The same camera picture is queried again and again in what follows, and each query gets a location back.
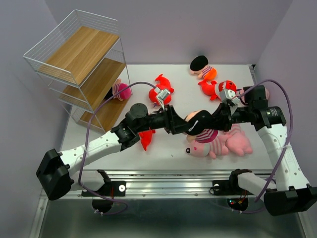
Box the pink plush lying right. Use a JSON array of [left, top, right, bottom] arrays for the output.
[[223, 124, 253, 156]]

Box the red whale plush back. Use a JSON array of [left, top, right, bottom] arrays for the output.
[[148, 74, 174, 107]]

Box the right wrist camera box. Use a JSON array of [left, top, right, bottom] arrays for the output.
[[219, 89, 241, 107]]

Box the red shark plush right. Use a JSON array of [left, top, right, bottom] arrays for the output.
[[198, 80, 237, 101]]

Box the boy doll pink hat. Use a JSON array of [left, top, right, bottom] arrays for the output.
[[184, 110, 219, 144], [104, 78, 132, 101]]

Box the white wire wooden shelf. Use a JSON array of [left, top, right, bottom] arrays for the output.
[[23, 9, 130, 133]]

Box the aluminium rail frame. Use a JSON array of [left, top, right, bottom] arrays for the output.
[[63, 171, 269, 199]]

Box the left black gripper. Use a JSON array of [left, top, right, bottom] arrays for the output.
[[136, 104, 194, 135]]

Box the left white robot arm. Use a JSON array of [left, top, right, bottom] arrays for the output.
[[36, 103, 190, 200]]

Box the red shark plush left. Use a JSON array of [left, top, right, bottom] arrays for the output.
[[138, 129, 156, 151]]

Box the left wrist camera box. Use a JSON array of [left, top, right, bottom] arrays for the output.
[[154, 87, 171, 110]]

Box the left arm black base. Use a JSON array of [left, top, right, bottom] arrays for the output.
[[81, 170, 128, 216]]

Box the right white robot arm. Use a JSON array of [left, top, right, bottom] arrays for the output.
[[199, 85, 317, 216]]

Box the pink plush far right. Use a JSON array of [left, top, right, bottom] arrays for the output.
[[236, 88, 269, 99]]

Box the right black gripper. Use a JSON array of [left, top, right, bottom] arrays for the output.
[[200, 103, 252, 132]]

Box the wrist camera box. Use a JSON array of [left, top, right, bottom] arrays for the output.
[[219, 89, 241, 107], [154, 87, 171, 110]]

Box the red shark plush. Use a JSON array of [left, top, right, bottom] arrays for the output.
[[138, 129, 156, 151], [198, 80, 237, 101]]

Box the pink frog plush striped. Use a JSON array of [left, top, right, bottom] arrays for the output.
[[185, 135, 229, 159]]

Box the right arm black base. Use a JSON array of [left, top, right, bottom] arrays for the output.
[[209, 169, 255, 214]]

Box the boy doll black hair orange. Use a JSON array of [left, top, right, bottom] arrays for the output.
[[190, 55, 217, 81]]

